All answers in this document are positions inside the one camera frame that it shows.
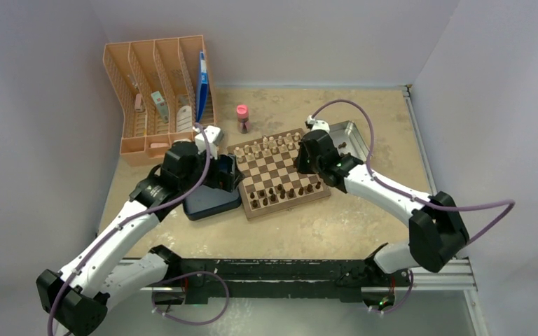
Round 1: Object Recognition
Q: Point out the orange plastic file organizer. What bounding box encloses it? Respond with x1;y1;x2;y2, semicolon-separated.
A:
103;35;219;167

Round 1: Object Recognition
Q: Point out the row of white chess pieces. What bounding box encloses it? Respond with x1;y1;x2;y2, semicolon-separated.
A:
228;130;303;166

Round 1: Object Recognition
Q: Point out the teal white small box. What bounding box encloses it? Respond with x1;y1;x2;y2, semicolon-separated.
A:
151;91;170;124

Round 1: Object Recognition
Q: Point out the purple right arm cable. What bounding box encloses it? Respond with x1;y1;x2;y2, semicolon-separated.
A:
310;99;516;246

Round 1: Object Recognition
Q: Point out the silver metal tin tray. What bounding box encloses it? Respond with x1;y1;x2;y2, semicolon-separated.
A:
329;120;369;163

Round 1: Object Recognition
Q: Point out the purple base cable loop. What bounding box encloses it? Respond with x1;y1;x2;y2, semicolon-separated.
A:
151;271;230;326

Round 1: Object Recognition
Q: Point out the white striped card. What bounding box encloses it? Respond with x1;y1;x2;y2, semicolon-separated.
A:
176;105;193;133

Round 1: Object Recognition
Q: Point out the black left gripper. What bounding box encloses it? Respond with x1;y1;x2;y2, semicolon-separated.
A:
179;145;242;193

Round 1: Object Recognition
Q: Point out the pink small item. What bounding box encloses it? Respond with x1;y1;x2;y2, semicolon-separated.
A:
134;93;144;113

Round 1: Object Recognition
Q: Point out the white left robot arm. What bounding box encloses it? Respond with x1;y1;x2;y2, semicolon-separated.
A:
36;141;244;335

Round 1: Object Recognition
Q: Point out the wooden chess board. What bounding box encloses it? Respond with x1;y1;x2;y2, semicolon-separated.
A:
237;128;331;221

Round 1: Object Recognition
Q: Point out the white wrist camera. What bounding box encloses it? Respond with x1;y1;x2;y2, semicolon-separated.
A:
305;115;330;133
193;124;224;159

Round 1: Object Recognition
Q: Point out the dark blue tin lid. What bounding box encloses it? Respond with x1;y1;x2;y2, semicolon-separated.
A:
182;160;242;221

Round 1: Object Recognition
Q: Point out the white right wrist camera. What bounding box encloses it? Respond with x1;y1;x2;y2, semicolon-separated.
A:
305;115;330;133

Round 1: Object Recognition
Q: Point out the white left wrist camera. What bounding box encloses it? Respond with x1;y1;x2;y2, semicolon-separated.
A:
193;124;224;159

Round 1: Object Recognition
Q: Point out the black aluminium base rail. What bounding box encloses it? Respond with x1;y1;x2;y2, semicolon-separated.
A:
142;255;476;310

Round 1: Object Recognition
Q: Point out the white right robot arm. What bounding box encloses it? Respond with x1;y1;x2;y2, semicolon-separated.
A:
295;129;469;285

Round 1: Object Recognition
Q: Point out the pink capped small bottle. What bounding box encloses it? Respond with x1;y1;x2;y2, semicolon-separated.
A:
236;104;250;134

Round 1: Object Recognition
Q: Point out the blue folder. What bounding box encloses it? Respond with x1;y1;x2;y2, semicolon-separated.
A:
195;50;209;123

